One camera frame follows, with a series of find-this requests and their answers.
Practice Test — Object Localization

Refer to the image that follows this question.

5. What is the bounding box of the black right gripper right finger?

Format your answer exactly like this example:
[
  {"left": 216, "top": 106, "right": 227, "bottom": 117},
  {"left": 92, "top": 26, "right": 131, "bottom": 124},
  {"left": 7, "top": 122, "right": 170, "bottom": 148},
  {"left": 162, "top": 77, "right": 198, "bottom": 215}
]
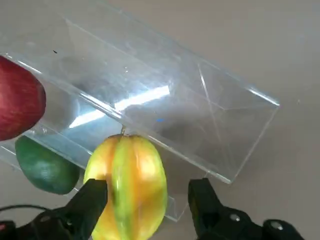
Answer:
[{"left": 188, "top": 177, "right": 305, "bottom": 240}]

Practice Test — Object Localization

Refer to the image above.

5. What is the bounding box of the red apple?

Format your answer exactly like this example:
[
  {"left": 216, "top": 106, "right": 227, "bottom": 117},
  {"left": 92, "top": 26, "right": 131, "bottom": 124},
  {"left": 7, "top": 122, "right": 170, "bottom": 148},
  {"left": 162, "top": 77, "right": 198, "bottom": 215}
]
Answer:
[{"left": 0, "top": 55, "right": 47, "bottom": 142}]

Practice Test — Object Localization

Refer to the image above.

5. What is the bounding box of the clear acrylic stepped stand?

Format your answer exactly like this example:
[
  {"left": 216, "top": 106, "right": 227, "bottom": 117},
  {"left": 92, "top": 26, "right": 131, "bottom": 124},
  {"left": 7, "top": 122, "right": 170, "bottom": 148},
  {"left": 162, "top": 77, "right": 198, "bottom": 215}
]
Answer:
[{"left": 0, "top": 0, "right": 280, "bottom": 223}]

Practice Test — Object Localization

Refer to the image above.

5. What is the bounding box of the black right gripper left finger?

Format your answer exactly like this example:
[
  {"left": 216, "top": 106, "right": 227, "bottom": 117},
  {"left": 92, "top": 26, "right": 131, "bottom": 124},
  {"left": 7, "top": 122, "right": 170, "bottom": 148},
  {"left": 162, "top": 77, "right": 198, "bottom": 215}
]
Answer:
[{"left": 0, "top": 178, "right": 109, "bottom": 240}]

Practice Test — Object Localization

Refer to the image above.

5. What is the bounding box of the green avocado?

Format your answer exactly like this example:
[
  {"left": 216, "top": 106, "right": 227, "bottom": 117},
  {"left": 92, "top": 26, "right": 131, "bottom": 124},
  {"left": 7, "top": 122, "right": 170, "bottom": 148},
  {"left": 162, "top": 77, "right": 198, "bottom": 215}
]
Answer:
[{"left": 14, "top": 135, "right": 81, "bottom": 195}]

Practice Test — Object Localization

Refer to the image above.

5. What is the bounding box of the yellow star fruit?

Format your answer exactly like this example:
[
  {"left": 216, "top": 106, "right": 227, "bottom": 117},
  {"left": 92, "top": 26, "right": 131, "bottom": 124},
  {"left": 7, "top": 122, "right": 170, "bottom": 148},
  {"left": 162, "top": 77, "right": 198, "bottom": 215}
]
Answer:
[{"left": 83, "top": 134, "right": 168, "bottom": 240}]

